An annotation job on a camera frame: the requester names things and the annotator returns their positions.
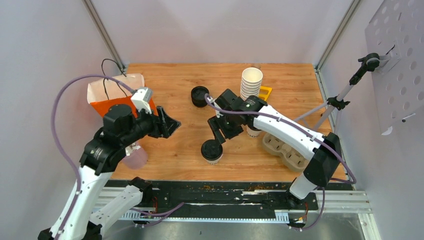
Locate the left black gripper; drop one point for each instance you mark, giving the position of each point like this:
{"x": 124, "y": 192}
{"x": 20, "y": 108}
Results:
{"x": 169, "y": 124}

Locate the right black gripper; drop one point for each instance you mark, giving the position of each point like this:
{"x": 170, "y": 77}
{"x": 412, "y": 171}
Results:
{"x": 229, "y": 135}

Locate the white paper coffee cup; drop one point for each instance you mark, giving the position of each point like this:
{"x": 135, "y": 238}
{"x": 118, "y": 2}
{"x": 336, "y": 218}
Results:
{"x": 253, "y": 132}

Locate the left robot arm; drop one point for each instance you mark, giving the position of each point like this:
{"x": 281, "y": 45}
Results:
{"x": 98, "y": 162}

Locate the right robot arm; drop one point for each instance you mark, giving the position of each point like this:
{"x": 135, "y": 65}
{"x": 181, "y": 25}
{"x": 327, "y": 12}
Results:
{"x": 322, "y": 152}

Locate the orange paper takeout bag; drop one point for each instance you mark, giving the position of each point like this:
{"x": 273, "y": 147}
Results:
{"x": 103, "y": 93}

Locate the stack of black lids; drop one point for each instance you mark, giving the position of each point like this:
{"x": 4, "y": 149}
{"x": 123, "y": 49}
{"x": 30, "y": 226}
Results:
{"x": 198, "y": 96}

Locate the pink cup with packets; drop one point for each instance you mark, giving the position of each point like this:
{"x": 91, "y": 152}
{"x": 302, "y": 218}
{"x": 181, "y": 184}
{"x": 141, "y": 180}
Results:
{"x": 136, "y": 157}

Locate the yellow plastic holder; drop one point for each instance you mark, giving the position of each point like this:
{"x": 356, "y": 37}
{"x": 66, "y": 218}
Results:
{"x": 264, "y": 92}

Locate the stack of white paper cups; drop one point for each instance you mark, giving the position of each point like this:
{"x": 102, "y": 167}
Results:
{"x": 251, "y": 81}

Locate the brown pulp cup carrier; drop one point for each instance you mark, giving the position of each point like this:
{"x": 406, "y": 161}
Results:
{"x": 289, "y": 157}

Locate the grey tripod stand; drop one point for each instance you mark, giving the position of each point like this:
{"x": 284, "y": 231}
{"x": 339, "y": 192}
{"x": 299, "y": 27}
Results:
{"x": 369, "y": 63}

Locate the white perforated panel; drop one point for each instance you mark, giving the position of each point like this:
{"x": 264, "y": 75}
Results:
{"x": 396, "y": 34}

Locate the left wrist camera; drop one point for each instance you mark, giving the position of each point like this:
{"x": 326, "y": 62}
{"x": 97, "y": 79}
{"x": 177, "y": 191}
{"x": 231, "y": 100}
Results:
{"x": 141, "y": 100}

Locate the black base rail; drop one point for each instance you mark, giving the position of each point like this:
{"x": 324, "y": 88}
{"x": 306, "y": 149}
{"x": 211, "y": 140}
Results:
{"x": 256, "y": 202}

